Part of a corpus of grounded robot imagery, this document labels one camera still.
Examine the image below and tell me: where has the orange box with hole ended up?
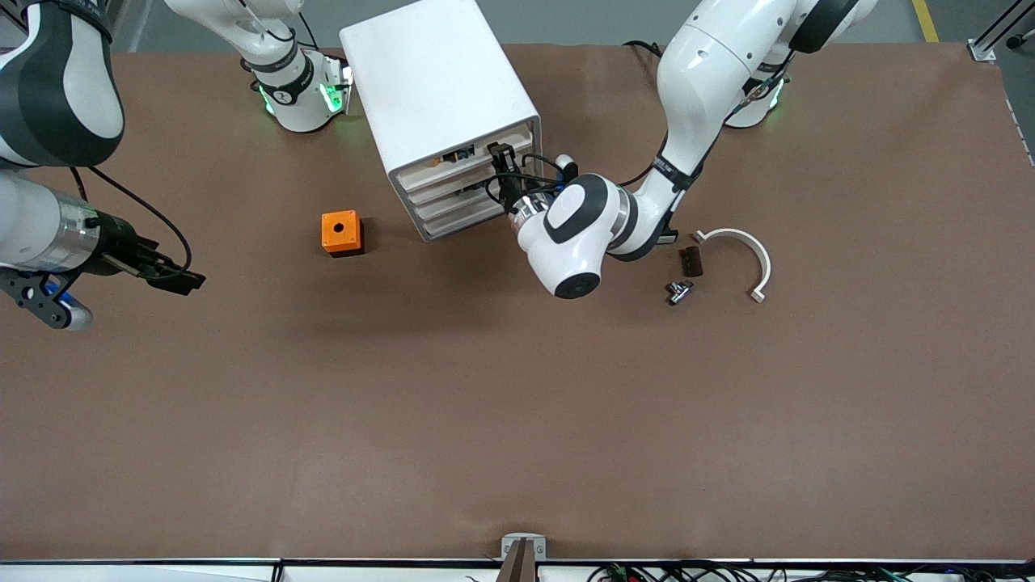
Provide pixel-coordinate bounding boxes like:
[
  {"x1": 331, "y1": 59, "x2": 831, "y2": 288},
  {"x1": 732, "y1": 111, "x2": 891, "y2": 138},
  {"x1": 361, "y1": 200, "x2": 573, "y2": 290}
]
[{"x1": 321, "y1": 210, "x2": 365, "y2": 258}]

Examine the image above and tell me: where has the white half ring clamp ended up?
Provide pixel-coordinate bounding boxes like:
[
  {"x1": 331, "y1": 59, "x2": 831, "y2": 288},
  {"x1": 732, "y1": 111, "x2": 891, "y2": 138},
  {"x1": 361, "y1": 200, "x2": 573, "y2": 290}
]
[{"x1": 693, "y1": 228, "x2": 772, "y2": 304}]

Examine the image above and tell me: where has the white table edge rail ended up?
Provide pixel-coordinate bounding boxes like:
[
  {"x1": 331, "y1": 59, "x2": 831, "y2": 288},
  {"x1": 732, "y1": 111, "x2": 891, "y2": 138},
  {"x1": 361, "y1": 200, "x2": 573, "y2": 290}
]
[{"x1": 0, "y1": 559, "x2": 1035, "y2": 582}]

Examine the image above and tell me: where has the grey table edge bracket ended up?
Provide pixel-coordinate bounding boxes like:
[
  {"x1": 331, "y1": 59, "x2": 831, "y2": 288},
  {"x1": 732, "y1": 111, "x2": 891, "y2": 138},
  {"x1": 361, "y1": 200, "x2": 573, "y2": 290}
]
[{"x1": 501, "y1": 533, "x2": 547, "y2": 582}]

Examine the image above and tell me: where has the bundle of cables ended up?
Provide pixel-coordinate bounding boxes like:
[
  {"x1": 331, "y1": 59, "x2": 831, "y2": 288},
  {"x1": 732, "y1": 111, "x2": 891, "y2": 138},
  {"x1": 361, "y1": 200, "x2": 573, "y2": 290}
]
[{"x1": 586, "y1": 560, "x2": 1035, "y2": 582}]

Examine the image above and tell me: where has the aluminium frame profile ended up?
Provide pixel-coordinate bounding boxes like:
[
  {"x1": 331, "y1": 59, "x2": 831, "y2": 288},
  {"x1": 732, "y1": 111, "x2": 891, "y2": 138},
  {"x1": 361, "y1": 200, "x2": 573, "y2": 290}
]
[{"x1": 969, "y1": 0, "x2": 1035, "y2": 62}]

